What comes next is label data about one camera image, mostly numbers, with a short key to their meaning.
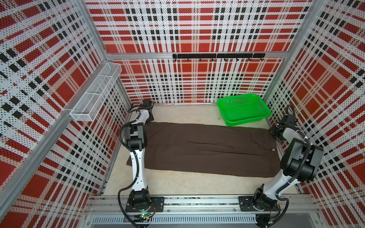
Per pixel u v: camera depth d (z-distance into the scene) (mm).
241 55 884
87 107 915
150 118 1057
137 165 649
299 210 738
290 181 513
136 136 666
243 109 1192
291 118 734
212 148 935
